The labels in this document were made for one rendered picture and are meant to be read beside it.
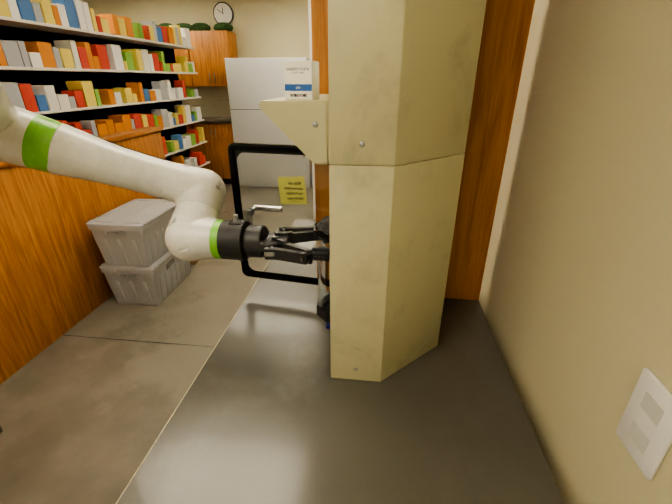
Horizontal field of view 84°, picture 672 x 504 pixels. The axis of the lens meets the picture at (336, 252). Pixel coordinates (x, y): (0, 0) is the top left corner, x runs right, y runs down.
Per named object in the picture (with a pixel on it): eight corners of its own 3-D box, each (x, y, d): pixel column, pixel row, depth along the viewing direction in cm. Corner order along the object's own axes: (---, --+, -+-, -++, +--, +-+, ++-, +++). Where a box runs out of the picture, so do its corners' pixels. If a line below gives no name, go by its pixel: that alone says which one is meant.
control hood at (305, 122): (346, 137, 92) (347, 94, 88) (328, 165, 63) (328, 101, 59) (300, 137, 93) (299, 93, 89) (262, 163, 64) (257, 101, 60)
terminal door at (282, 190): (338, 287, 109) (338, 147, 92) (242, 275, 115) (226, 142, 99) (339, 286, 109) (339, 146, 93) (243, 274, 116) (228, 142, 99)
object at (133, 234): (192, 237, 315) (185, 199, 301) (151, 270, 261) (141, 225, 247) (145, 234, 320) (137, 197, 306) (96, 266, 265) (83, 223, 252)
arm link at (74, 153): (55, 183, 85) (42, 156, 75) (74, 143, 90) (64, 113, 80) (217, 226, 97) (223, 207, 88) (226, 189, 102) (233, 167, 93)
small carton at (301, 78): (319, 98, 69) (319, 61, 66) (312, 99, 64) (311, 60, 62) (293, 98, 70) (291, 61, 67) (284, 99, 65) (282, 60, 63)
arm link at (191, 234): (172, 266, 91) (149, 247, 81) (186, 221, 96) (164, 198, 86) (228, 269, 90) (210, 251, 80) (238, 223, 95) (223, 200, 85)
